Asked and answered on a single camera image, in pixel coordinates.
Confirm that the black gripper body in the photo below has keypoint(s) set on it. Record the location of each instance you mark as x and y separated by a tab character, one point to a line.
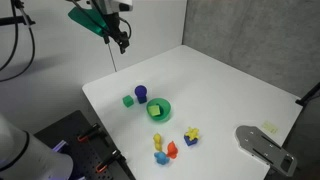
115	26

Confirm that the yellow block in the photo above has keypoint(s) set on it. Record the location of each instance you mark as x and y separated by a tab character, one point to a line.
154	110

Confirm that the white grey robot base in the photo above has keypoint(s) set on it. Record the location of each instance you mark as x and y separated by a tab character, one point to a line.
30	156

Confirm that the blue block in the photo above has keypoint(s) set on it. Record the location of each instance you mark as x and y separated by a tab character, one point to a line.
190	141

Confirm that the purple ball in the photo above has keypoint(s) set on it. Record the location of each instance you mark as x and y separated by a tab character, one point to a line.
140	90

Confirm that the green cube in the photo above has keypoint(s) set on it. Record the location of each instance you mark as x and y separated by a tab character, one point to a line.
128	101

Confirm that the small blue cube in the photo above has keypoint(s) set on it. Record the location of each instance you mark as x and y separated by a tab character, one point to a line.
142	99

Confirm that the green bowl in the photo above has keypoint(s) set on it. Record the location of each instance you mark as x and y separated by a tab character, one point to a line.
159	116

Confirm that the black clamp orange tip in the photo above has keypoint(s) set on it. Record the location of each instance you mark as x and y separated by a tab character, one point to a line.
109	160
89	133

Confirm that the yellow toy figure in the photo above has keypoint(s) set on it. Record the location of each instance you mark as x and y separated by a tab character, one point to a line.
157	141

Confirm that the yellow star toy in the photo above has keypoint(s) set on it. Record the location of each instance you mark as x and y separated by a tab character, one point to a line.
192	132

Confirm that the black perforated base board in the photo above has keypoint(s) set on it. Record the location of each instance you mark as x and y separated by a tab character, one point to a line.
80	150

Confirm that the orange toy figure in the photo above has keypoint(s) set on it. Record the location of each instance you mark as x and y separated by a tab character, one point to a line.
172	149

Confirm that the light blue toy figure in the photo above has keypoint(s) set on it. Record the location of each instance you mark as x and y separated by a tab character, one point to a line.
161	158

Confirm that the yellow sticky note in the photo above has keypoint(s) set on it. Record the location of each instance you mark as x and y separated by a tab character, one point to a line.
270	127

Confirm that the grey metal mounting plate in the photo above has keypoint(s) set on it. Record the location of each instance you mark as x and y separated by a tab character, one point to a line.
266	150

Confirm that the black stand bar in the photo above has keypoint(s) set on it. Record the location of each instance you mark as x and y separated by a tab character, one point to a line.
308	95

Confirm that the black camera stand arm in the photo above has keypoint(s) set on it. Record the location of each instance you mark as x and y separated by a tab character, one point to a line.
16	20

